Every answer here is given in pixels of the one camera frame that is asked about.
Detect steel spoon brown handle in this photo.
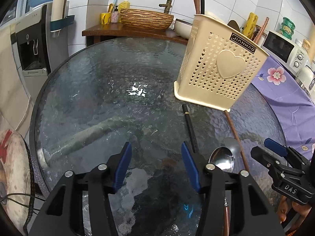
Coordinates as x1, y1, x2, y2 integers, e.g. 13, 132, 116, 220
209, 147, 234, 236

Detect brown wooden chopstick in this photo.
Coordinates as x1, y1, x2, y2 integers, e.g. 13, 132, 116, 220
254, 17, 270, 44
224, 110, 250, 171

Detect right hand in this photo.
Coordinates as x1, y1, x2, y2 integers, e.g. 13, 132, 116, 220
277, 195, 312, 230

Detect purple floral cloth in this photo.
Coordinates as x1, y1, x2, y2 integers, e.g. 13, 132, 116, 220
252, 56, 314, 160

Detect white kettle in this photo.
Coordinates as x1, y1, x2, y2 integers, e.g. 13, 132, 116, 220
296, 65, 314, 98

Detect white microwave oven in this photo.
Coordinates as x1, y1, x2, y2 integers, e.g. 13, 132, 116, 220
262, 31, 310, 76

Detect beige plastic utensil holder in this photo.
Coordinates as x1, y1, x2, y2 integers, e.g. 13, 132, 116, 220
174, 14, 269, 111

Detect round stool cushion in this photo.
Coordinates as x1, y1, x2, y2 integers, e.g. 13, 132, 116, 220
1, 129, 34, 235

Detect green stacked tins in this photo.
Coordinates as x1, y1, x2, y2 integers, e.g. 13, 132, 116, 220
278, 17, 296, 40

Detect yellow roll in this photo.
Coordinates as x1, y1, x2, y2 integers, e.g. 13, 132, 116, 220
242, 12, 258, 39

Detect wooden counter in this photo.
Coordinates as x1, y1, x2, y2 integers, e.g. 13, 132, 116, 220
82, 23, 188, 46

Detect water dispenser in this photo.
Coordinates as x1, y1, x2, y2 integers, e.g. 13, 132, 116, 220
16, 2, 69, 101

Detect woven basket sink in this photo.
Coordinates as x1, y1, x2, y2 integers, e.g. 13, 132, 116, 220
120, 9, 174, 31

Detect yellow mug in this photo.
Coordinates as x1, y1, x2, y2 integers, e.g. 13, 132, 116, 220
100, 12, 112, 25

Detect brass faucet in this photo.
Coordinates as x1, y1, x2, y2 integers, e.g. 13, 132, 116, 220
159, 0, 172, 14

